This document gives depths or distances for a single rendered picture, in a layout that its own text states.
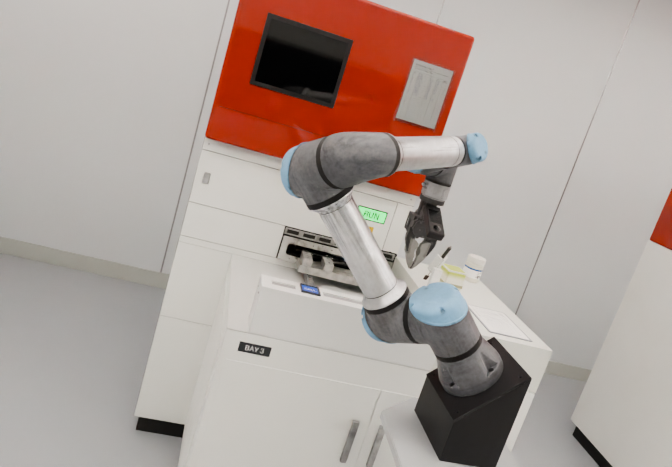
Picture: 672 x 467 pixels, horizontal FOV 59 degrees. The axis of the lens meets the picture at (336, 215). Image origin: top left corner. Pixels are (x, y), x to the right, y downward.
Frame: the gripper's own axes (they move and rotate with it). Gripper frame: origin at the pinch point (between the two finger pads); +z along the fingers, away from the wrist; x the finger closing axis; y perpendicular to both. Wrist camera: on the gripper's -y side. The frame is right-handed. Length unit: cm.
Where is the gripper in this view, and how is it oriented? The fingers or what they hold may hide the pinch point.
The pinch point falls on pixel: (412, 265)
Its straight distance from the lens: 171.6
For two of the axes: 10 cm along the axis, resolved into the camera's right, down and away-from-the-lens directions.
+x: -9.5, -2.5, -2.1
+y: -1.4, -2.6, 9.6
